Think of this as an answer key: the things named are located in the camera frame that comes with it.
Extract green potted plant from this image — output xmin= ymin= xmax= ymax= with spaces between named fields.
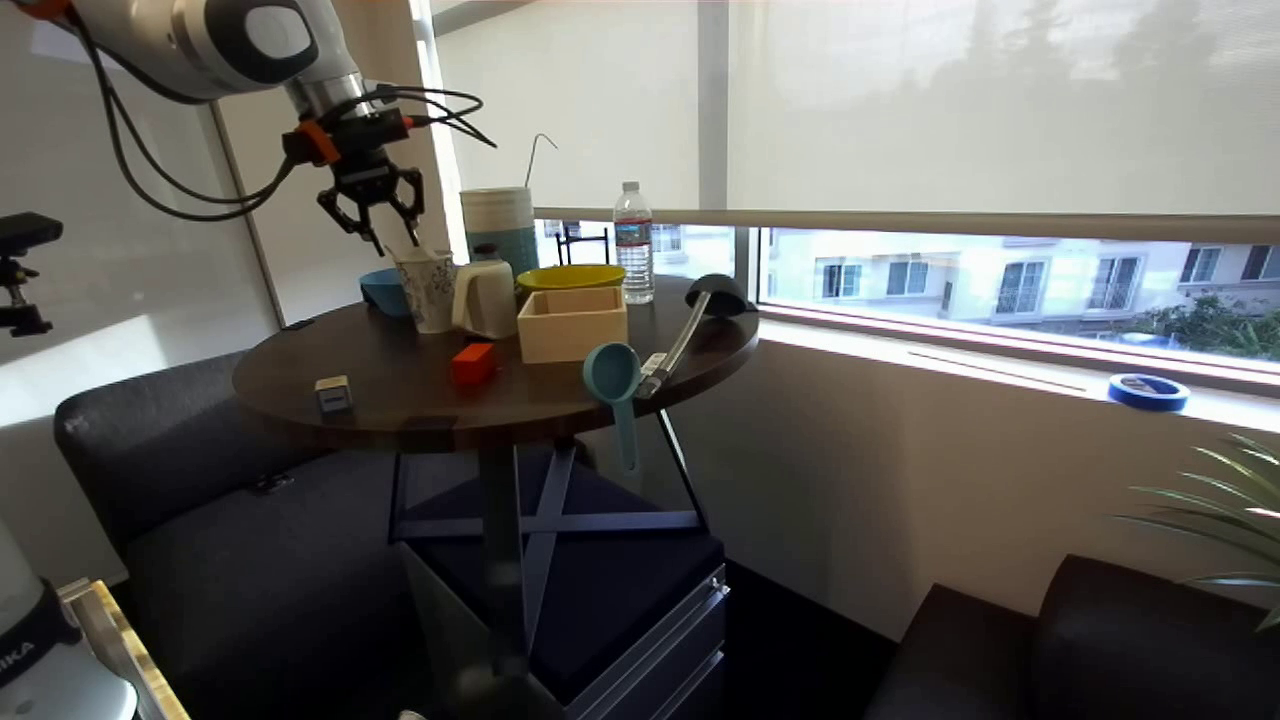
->
xmin=1132 ymin=431 xmax=1280 ymax=634

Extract white window frame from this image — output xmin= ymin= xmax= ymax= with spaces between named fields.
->
xmin=410 ymin=0 xmax=1280 ymax=406

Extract small wooden block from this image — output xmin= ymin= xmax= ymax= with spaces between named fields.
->
xmin=313 ymin=374 xmax=360 ymax=420

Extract blue round disc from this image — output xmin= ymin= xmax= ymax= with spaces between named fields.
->
xmin=1102 ymin=374 xmax=1193 ymax=417

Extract white plastic pitcher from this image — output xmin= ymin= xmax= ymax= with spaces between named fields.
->
xmin=446 ymin=255 xmax=519 ymax=344

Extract dark grey sofa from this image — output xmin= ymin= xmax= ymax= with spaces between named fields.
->
xmin=52 ymin=352 xmax=443 ymax=720

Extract clear water bottle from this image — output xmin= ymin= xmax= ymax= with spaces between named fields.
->
xmin=612 ymin=180 xmax=656 ymax=309

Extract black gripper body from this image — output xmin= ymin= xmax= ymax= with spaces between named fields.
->
xmin=320 ymin=118 xmax=410 ymax=172

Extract white cylinder with black band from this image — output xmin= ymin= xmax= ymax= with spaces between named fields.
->
xmin=0 ymin=525 xmax=87 ymax=692

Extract teal ball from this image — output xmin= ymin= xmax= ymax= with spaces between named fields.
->
xmin=579 ymin=339 xmax=648 ymax=482

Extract blue plastic bowl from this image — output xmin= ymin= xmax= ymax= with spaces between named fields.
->
xmin=356 ymin=268 xmax=410 ymax=321

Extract white roller blind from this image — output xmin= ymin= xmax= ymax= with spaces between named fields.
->
xmin=433 ymin=0 xmax=706 ymax=217
xmin=724 ymin=0 xmax=1280 ymax=229

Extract cream open box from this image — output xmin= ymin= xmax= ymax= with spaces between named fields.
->
xmin=511 ymin=284 xmax=630 ymax=367

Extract yellow bowl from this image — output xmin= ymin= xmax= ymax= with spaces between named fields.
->
xmin=511 ymin=260 xmax=630 ymax=299

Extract white teal ribbed container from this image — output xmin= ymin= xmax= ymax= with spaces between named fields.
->
xmin=460 ymin=185 xmax=544 ymax=275

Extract thin bent rod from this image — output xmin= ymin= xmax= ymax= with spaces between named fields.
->
xmin=519 ymin=130 xmax=564 ymax=192

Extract light wooden board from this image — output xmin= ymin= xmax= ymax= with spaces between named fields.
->
xmin=55 ymin=578 xmax=193 ymax=720

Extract patterned paper cup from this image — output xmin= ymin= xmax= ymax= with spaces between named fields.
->
xmin=396 ymin=248 xmax=460 ymax=339

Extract dark metal table base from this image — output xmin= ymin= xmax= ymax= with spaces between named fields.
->
xmin=382 ymin=431 xmax=713 ymax=674

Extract orange red block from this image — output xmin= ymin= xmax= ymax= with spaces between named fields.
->
xmin=446 ymin=339 xmax=501 ymax=394

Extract black leather armchair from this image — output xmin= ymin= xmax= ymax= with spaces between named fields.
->
xmin=864 ymin=553 xmax=1280 ymax=720

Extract black cable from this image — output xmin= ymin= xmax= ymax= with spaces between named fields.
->
xmin=72 ymin=15 xmax=313 ymax=229
xmin=372 ymin=82 xmax=501 ymax=152

